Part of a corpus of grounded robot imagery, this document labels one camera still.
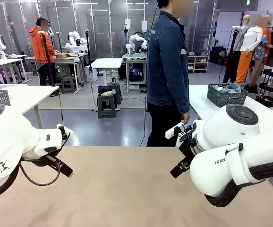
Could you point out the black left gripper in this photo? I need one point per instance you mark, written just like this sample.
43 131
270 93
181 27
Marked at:
44 162

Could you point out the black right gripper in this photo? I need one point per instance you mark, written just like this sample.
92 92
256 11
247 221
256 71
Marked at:
188 151

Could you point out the dark grey towel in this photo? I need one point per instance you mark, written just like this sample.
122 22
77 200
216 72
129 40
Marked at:
232 88

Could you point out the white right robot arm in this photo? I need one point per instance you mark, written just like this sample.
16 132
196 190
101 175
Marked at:
221 132

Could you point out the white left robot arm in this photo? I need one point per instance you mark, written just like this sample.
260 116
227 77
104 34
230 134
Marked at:
9 142

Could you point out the person's right forearm denim sleeve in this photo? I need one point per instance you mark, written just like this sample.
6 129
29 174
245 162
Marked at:
181 97

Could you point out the person's right hand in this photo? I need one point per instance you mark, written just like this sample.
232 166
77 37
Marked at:
186 118

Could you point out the white table with rounded edge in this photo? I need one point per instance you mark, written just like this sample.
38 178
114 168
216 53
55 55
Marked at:
200 99

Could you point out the grey plastic stool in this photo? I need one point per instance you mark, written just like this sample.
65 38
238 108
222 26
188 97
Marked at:
107 100
117 91
68 79

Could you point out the white rectangular table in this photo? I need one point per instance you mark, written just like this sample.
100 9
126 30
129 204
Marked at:
32 94

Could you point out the dark and beige clothes pile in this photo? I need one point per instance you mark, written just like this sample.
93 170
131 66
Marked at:
104 90

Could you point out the person in denim jacket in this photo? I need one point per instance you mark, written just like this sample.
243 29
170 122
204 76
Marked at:
167 71

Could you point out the grey-framed workbench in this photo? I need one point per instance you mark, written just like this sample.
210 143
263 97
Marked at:
65 61

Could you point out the white shelf rack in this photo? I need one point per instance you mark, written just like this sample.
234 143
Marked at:
198 63

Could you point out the cardboard box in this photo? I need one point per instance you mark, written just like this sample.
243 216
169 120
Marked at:
62 56

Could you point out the small white desk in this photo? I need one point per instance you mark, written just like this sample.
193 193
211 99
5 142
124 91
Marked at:
107 63

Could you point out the black tripod pole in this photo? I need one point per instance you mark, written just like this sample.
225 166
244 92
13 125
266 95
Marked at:
47 55

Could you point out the robot cart with computer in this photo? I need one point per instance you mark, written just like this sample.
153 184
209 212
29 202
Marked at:
131 58

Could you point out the black bags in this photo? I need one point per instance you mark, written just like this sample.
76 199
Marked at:
218 55

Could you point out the black upright stand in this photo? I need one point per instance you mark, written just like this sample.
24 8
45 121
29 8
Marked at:
88 47

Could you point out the mannequin in grey top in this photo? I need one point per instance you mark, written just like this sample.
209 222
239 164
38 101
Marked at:
233 59

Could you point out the person in orange hoodie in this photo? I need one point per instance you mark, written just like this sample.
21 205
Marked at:
38 45

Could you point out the black trolley cart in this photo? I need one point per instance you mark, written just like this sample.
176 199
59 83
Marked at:
268 78

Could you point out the mannequin in white top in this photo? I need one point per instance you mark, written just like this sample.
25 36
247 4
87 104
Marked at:
252 37

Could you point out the mannequin in orange shirt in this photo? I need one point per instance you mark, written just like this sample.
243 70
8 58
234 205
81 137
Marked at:
267 33

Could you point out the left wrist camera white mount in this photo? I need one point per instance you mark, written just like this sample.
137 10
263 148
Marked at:
68 132

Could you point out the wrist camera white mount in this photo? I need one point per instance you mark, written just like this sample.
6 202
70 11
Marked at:
68 132
173 132

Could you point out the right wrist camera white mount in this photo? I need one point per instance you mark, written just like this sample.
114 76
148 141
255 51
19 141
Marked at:
173 132

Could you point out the white panel on post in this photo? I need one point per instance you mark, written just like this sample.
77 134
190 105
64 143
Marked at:
144 26
127 23

